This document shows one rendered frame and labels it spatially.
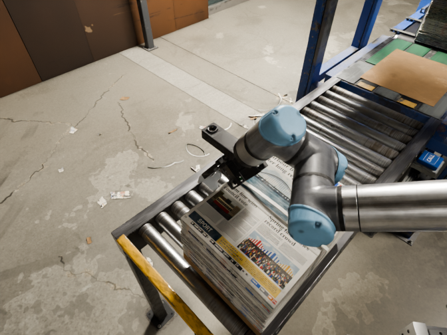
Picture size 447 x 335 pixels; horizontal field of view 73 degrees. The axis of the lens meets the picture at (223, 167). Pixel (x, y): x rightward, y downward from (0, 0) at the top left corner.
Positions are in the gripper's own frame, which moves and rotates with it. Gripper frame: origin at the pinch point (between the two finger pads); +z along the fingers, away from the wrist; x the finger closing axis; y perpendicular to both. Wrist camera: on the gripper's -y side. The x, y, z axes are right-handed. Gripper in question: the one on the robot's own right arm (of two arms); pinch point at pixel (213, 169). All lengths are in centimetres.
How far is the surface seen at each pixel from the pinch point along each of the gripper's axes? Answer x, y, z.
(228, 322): -19.9, 34.7, 5.2
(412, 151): 78, 40, 0
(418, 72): 141, 20, 12
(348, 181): 45, 32, 6
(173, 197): -5.0, -0.9, 27.2
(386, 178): 56, 39, 1
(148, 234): -19.6, 4.2, 24.2
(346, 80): 107, 1, 25
